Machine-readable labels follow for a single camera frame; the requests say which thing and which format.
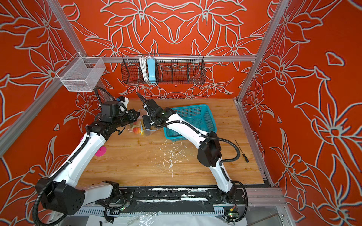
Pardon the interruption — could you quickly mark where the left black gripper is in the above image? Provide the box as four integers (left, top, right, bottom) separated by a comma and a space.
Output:
114, 109, 140, 129

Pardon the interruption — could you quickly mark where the clear zip top bag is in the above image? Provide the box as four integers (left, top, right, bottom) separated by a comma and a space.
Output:
127, 109, 157, 136

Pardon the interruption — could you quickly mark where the red yellow mango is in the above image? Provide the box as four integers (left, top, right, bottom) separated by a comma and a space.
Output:
133, 127, 143, 135

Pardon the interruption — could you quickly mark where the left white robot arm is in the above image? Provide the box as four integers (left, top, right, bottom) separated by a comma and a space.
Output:
32, 96, 140, 226

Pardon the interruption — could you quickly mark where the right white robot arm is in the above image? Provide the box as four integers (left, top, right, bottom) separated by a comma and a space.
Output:
143, 104, 248, 224

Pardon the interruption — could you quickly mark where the pink plastic cup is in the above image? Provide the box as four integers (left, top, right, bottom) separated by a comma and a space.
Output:
79, 133, 106, 157

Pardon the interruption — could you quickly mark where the teal plastic basket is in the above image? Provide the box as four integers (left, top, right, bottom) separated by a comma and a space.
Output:
172, 104, 217, 133

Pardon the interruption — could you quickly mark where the light blue box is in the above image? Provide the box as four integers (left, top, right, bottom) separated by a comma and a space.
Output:
147, 58, 156, 83

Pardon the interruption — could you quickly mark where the black screwdriver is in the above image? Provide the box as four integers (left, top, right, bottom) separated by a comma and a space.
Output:
234, 139, 249, 163

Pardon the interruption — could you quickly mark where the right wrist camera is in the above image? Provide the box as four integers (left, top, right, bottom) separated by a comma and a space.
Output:
143, 99, 160, 114

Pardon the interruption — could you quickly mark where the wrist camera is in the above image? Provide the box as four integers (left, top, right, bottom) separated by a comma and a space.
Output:
143, 99, 160, 114
100, 96, 129, 123

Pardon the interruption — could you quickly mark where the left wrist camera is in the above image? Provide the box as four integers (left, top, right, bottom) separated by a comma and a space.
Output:
100, 96, 129, 123

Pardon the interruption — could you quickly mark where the black wire wall basket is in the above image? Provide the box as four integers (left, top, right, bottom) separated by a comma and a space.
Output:
121, 54, 206, 85

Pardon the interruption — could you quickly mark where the white cable bundle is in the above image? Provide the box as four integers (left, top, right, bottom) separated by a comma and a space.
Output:
139, 56, 150, 82

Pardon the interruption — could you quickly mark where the clear plastic wall bin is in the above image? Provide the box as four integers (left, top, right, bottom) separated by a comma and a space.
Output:
57, 57, 106, 92

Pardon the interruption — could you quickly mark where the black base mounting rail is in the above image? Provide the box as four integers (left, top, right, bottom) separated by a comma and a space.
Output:
95, 186, 247, 205

